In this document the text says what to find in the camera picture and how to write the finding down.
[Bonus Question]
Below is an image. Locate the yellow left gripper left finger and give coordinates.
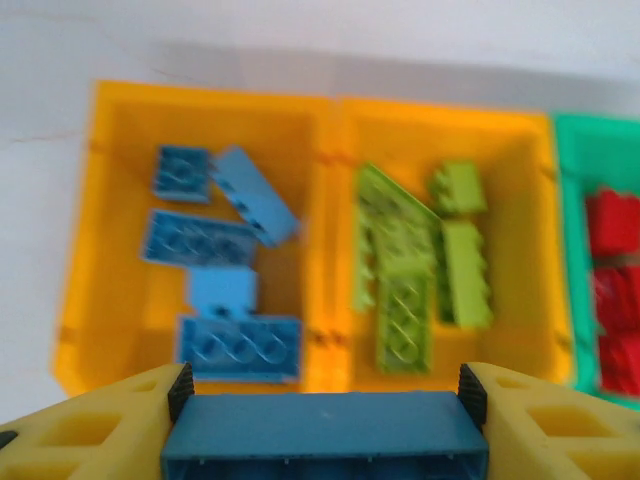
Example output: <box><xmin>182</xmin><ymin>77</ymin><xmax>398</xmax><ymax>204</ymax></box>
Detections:
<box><xmin>0</xmin><ymin>362</ymin><xmax>194</xmax><ymax>480</ymax></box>

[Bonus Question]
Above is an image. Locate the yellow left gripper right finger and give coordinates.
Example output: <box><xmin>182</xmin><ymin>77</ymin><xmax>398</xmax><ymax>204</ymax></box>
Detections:
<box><xmin>457</xmin><ymin>362</ymin><xmax>640</xmax><ymax>480</ymax></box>

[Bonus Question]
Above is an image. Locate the blue lego brick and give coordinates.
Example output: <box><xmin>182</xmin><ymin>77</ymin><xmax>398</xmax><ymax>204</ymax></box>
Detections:
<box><xmin>175</xmin><ymin>313</ymin><xmax>305</xmax><ymax>385</ymax></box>
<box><xmin>138</xmin><ymin>208</ymin><xmax>259</xmax><ymax>274</ymax></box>
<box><xmin>152</xmin><ymin>144</ymin><xmax>212</xmax><ymax>205</ymax></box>
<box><xmin>187</xmin><ymin>267</ymin><xmax>259</xmax><ymax>319</ymax></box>
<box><xmin>209</xmin><ymin>144</ymin><xmax>303</xmax><ymax>250</ymax></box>
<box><xmin>159</xmin><ymin>391</ymin><xmax>490</xmax><ymax>480</ymax></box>

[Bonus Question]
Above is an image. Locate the green lego brick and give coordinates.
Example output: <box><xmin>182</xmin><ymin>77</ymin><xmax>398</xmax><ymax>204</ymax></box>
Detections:
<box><xmin>355</xmin><ymin>162</ymin><xmax>444</xmax><ymax>274</ymax></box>
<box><xmin>428</xmin><ymin>159</ymin><xmax>489</xmax><ymax>216</ymax></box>
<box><xmin>374</xmin><ymin>272</ymin><xmax>434</xmax><ymax>375</ymax></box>
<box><xmin>352</xmin><ymin>204</ymin><xmax>381</xmax><ymax>314</ymax></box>
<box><xmin>437</xmin><ymin>219</ymin><xmax>496</xmax><ymax>331</ymax></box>

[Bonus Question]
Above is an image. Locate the red lego brick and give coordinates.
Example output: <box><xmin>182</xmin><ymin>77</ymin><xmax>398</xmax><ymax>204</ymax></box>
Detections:
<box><xmin>597</xmin><ymin>332</ymin><xmax>640</xmax><ymax>396</ymax></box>
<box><xmin>584</xmin><ymin>187</ymin><xmax>640</xmax><ymax>259</ymax></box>
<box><xmin>589</xmin><ymin>264</ymin><xmax>640</xmax><ymax>331</ymax></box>

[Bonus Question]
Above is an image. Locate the green plastic bin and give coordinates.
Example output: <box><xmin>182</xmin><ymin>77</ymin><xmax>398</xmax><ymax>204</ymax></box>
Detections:
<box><xmin>552</xmin><ymin>112</ymin><xmax>640</xmax><ymax>411</ymax></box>

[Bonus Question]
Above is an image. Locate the orange plastic bin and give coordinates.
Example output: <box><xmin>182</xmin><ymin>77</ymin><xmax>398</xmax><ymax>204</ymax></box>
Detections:
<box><xmin>304</xmin><ymin>97</ymin><xmax>574</xmax><ymax>396</ymax></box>
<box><xmin>49</xmin><ymin>79</ymin><xmax>334</xmax><ymax>396</ymax></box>

